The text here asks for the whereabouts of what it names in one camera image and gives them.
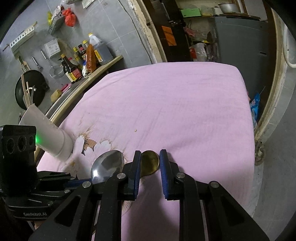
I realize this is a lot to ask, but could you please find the green plastic box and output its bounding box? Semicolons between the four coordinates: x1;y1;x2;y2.
181;8;201;18

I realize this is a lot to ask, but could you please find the metal cooking pot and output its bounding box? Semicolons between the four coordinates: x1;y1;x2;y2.
218;3;240;14

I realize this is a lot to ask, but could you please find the pink floral table cloth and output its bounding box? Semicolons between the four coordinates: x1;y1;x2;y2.
36;61;256;241

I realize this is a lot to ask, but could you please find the blue white packet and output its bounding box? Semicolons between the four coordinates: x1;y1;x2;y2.
82;61;89;77

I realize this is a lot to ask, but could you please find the black wok pan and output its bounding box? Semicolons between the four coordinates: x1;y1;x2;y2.
15;70;49;110

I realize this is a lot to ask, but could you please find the silver steel spoon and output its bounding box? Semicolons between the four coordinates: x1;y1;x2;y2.
91;150;125;184

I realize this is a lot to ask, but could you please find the white wall box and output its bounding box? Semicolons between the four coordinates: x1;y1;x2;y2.
44;39;61;58

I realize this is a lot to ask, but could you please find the dark soy sauce bottle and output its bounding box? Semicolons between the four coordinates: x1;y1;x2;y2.
61;54;83;82

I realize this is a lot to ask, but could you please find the wire wall rack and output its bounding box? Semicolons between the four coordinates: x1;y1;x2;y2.
49;11;65;35

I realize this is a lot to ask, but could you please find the small gold spoon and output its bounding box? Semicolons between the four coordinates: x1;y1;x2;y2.
140;150;159;178

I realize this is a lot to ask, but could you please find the white knife rack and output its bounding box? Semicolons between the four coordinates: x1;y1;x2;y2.
2;21;38;53

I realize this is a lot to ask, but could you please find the white utensil holder cup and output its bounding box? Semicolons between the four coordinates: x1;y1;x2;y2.
19;104;73;162

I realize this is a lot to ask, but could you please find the metal mesh strainer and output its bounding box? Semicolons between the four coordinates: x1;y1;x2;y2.
40;49;65;79

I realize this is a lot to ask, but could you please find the dark grey cabinet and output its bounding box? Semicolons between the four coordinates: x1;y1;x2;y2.
215;16;269;98

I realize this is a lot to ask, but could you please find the yellow sponge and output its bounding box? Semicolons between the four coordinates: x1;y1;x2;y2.
50;89;63;103

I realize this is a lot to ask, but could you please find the red plastic bag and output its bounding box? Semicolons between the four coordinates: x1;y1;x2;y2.
62;8;77;27

